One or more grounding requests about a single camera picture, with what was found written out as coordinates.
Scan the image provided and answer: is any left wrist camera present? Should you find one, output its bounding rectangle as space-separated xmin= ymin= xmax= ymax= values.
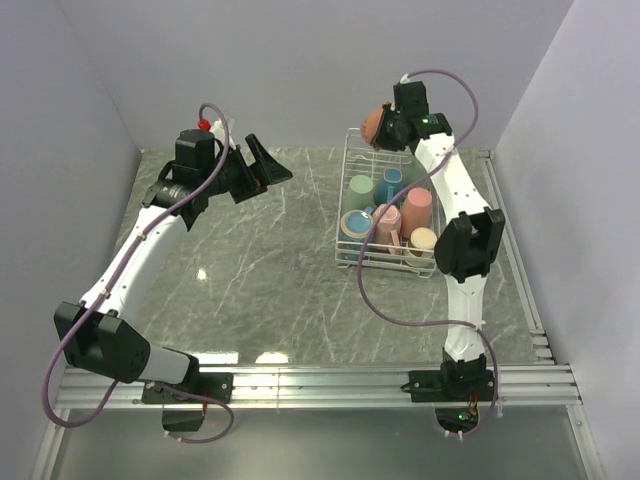
xmin=197 ymin=117 xmax=235 ymax=149

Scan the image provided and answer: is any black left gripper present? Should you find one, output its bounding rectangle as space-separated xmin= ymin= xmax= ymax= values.
xmin=202 ymin=134 xmax=292 ymax=203

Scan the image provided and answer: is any orange mug grey interior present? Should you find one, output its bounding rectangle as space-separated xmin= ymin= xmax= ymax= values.
xmin=360 ymin=102 xmax=391 ymax=150

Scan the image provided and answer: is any green tumbler cup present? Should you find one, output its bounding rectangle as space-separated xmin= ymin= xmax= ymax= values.
xmin=342 ymin=174 xmax=374 ymax=213

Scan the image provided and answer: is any steel and brown cup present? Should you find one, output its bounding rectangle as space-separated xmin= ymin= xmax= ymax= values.
xmin=404 ymin=227 xmax=437 ymax=268

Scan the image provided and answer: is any white wire dish rack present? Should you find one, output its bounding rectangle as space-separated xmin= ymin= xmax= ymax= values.
xmin=334 ymin=128 xmax=441 ymax=278

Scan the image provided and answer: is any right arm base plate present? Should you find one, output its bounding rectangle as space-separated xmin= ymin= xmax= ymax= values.
xmin=400 ymin=370 xmax=495 ymax=403

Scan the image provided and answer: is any aluminium rail frame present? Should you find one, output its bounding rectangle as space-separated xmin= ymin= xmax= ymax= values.
xmin=34 ymin=148 xmax=587 ymax=479

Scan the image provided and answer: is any small green cup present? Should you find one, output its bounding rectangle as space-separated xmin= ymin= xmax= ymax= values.
xmin=403 ymin=158 xmax=429 ymax=188

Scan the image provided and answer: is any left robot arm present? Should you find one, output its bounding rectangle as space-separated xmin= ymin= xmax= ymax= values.
xmin=54 ymin=128 xmax=293 ymax=402

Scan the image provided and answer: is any coral pink tumbler cup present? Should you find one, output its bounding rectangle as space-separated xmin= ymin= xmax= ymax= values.
xmin=400 ymin=187 xmax=433 ymax=239

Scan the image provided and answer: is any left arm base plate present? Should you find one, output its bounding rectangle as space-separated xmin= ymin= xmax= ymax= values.
xmin=141 ymin=372 xmax=234 ymax=405

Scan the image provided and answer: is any blue butterfly mug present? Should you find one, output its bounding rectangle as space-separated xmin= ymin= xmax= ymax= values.
xmin=338 ymin=208 xmax=374 ymax=261

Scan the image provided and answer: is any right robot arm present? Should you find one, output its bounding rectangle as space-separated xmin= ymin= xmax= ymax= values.
xmin=363 ymin=76 xmax=506 ymax=402

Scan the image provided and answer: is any pink faceted mug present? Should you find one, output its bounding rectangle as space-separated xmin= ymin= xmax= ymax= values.
xmin=372 ymin=204 xmax=402 ymax=255

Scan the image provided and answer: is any blue mug grey interior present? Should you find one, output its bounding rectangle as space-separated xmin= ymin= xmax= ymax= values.
xmin=373 ymin=168 xmax=405 ymax=206

